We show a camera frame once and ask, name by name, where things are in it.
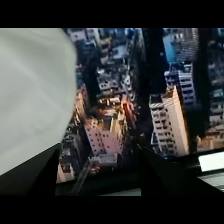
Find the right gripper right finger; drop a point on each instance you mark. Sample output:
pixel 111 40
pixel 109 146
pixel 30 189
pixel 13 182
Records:
pixel 166 178

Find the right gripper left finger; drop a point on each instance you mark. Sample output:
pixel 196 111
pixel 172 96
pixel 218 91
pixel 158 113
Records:
pixel 35 176

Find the white garment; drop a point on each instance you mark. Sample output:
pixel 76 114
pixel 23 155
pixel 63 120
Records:
pixel 31 93

